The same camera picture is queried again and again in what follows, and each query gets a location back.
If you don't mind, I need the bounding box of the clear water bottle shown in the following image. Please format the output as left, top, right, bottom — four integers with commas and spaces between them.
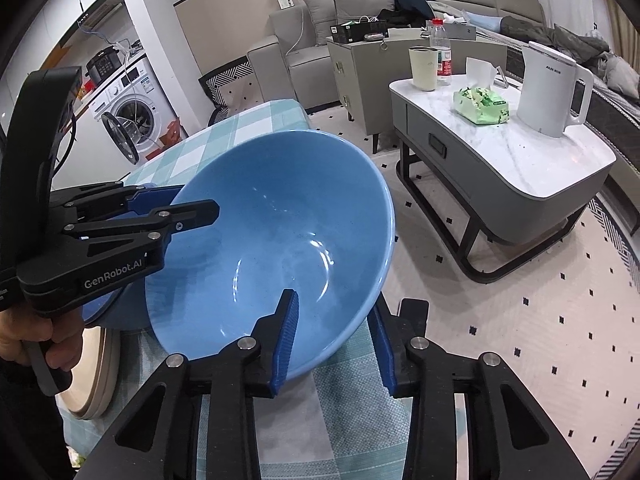
429, 18, 454, 87

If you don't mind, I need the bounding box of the grey sofa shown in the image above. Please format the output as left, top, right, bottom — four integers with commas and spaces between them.
246, 0, 640, 126

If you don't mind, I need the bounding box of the green tissue pack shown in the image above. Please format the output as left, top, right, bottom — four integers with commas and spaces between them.
453, 57, 510, 126

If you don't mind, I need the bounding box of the grey sofa cushion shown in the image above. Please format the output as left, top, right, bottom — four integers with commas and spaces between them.
329, 0, 401, 26
300, 0, 337, 47

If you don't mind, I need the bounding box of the steel range hood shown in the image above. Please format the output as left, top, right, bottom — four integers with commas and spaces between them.
75, 0, 125, 31

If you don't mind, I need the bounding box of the olive blanket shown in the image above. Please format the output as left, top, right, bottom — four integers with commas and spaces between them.
500, 15, 613, 66

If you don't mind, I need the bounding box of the black patterned chair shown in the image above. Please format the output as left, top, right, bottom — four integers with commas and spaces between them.
198, 60, 257, 127

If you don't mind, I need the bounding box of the red box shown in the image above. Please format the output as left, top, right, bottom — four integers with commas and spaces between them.
159, 117, 190, 150

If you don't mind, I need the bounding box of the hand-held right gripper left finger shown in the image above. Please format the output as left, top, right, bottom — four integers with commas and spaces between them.
75, 287, 301, 480

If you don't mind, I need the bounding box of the beige cup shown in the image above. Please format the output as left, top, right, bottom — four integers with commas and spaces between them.
408, 46, 442, 92

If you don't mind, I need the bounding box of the white dotted rug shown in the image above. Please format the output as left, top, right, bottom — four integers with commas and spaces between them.
300, 105, 640, 480

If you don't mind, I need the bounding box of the black pressure cooker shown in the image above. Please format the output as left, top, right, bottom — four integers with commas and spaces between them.
85, 47, 126, 82

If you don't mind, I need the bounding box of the dark jacket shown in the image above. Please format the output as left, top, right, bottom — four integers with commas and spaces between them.
377, 0, 437, 27

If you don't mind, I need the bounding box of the white cable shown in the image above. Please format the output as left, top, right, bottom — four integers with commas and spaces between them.
285, 2, 309, 56

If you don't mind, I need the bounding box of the white washing machine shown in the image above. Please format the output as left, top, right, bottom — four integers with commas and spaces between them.
91, 56, 177, 165

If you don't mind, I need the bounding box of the grey pillow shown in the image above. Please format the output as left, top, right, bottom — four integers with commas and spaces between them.
599, 52, 640, 102

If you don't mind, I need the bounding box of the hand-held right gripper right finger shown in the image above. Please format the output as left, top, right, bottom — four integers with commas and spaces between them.
367, 299, 591, 480

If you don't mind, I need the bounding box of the beige round plate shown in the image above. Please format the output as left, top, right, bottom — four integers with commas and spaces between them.
54, 325, 122, 421

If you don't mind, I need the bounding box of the grey marble coffee table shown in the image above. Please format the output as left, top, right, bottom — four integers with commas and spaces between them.
389, 76, 618, 285

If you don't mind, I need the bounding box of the teal checked tablecloth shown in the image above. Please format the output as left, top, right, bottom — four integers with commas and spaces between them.
60, 100, 416, 480

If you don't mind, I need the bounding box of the beige curtain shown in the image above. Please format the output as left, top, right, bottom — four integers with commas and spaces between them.
602, 0, 640, 53

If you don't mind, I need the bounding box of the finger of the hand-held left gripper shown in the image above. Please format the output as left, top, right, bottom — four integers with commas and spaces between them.
50, 183, 186, 231
62, 199, 221, 261

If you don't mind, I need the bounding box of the person's left hand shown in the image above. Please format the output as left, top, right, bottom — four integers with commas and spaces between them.
0, 305, 83, 386

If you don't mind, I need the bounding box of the white electric kettle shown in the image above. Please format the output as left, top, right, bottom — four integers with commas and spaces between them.
516, 41, 596, 139

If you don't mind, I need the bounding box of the black box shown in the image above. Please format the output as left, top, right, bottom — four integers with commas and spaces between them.
330, 20, 390, 45

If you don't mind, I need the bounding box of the grey side cabinet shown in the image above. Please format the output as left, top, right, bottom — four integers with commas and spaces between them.
326, 25, 507, 155

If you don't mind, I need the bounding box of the black cable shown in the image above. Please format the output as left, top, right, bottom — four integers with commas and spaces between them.
54, 110, 80, 173

